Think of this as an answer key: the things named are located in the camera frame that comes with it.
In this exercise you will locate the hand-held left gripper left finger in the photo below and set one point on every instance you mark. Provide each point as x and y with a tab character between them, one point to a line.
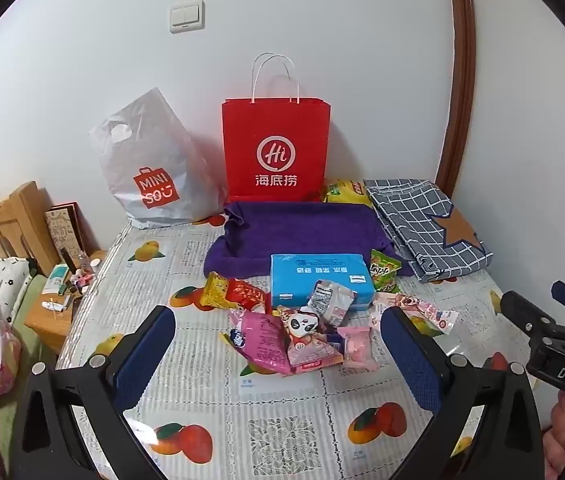
146	356

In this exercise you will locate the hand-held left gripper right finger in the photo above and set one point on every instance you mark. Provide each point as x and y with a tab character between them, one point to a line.
412	360

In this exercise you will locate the long pale pink snack packet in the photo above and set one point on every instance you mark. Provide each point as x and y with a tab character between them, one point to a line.
412	310

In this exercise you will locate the pink panda snack packet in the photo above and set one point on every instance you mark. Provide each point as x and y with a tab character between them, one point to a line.
307	342

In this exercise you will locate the yellow red snack packet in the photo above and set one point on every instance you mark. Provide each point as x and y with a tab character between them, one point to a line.
235	294

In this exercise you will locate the purple cloth lined basket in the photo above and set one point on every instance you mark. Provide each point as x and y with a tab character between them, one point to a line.
302	230

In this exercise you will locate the small pink marshmallow packet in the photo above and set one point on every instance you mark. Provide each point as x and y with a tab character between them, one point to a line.
356	350

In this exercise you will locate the wooden nightstand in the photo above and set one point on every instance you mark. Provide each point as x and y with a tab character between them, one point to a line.
57	322

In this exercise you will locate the small pink toy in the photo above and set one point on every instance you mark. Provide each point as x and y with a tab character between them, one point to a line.
82	280

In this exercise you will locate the silver white snack packet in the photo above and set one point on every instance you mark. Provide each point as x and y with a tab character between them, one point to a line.
330	302

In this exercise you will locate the green bedding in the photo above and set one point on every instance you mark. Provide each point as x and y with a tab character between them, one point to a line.
30	310

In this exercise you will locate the grey checked folded cloth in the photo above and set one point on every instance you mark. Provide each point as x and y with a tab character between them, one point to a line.
422	225

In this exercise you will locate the fruit printed tablecloth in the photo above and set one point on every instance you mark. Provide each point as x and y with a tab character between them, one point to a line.
262	425

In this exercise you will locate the blue tissue pack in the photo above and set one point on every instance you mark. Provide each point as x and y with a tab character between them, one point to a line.
302	272

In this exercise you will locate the yellow green snack packet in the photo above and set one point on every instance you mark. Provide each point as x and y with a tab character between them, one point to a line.
345	192

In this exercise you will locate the white plastic shopping bag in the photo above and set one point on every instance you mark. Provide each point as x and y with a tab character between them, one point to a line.
155	170

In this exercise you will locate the wooden headboard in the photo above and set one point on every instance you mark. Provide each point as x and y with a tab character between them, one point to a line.
7	220

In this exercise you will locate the red paper bag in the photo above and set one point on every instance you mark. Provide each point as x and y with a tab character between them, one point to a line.
275	150

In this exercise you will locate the brown wooden door frame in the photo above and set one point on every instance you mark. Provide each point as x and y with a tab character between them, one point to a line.
460	85

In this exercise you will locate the white light switch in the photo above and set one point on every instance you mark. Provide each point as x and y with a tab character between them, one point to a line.
187	17

